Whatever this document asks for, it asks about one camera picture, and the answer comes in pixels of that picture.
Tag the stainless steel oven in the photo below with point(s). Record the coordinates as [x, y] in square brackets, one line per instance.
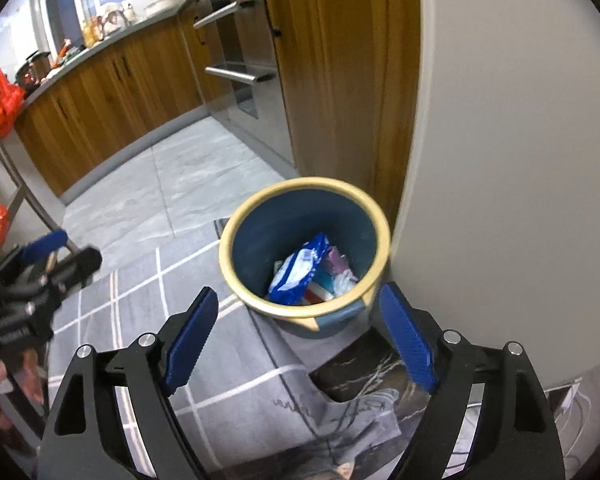
[231, 45]

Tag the person left hand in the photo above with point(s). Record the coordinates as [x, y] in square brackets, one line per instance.
[20, 396]

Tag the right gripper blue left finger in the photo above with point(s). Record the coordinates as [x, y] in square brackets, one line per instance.
[184, 336]

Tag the red floral snack packet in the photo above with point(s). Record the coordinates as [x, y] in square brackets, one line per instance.
[316, 294]

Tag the yellow rimmed teal trash bin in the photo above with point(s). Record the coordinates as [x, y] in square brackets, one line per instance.
[277, 221]

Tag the grey striped floor rug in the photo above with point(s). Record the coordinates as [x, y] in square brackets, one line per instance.
[112, 417]

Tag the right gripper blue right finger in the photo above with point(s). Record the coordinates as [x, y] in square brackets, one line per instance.
[412, 345]

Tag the metal pot on counter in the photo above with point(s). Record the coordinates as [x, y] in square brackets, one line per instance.
[34, 70]

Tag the wooden kitchen cabinets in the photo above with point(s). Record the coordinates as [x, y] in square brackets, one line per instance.
[348, 71]

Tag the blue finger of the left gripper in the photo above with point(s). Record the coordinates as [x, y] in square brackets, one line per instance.
[45, 245]

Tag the metal rack frame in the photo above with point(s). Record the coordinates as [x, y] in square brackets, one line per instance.
[33, 209]

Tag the blue wet wipes pack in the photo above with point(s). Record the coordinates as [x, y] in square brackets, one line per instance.
[294, 275]

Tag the purple snack wrapper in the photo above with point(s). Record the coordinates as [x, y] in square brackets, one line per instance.
[337, 266]

